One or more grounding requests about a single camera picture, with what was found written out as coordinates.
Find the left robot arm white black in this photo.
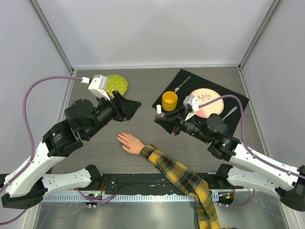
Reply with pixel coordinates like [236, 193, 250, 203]
[0, 91, 141, 209]

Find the purple nail polish bottle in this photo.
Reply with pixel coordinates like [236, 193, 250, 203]
[154, 113, 165, 119]

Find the white nail polish cap brush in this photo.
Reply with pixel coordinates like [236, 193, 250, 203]
[156, 104, 162, 115]

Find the white slotted cable duct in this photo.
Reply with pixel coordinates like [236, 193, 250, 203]
[42, 193, 220, 203]

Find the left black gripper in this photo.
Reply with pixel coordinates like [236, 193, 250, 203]
[86, 90, 143, 139]

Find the mannequin hand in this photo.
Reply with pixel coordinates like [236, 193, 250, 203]
[116, 132, 145, 155]

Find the green dotted plate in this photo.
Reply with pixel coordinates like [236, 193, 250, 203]
[105, 75, 128, 97]

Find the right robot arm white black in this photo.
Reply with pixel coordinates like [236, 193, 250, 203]
[154, 114, 305, 212]

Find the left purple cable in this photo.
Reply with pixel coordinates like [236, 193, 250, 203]
[0, 75, 84, 225]

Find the silver dark-handled knife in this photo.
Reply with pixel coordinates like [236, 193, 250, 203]
[174, 76, 191, 93]

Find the silver fork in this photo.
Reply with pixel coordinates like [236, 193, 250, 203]
[222, 106, 237, 120]

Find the yellow plaid sleeve forearm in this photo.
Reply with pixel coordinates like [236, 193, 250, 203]
[140, 145, 221, 229]

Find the yellow cup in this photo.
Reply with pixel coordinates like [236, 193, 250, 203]
[162, 91, 178, 112]

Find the black placemat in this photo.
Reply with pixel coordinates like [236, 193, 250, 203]
[164, 69, 249, 135]

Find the purple cable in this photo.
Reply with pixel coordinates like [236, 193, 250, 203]
[199, 94, 305, 178]
[0, 75, 84, 225]

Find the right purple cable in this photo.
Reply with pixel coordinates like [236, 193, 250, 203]
[199, 94, 305, 178]

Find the pink white plate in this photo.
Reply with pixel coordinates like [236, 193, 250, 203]
[189, 88, 224, 119]

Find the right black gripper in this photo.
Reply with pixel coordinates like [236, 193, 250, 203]
[156, 104, 212, 144]

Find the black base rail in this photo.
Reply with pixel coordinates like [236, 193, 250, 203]
[76, 173, 245, 195]

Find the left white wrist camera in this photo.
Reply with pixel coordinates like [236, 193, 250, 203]
[81, 74, 110, 101]

